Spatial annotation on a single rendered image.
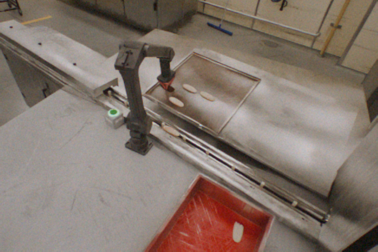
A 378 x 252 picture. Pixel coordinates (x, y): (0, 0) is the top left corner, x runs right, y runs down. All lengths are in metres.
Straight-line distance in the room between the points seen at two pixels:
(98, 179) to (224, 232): 0.56
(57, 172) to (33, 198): 0.13
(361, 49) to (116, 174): 3.86
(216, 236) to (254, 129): 0.55
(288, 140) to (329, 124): 0.25
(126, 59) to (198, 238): 0.70
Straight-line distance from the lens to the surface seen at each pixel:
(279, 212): 1.08
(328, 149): 1.33
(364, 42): 4.31
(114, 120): 1.28
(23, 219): 1.14
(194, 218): 1.03
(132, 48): 0.89
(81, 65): 1.68
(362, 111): 1.92
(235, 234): 1.02
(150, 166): 1.14
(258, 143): 1.22
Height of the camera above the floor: 1.75
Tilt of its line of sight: 41 degrees down
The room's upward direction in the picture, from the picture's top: 6 degrees clockwise
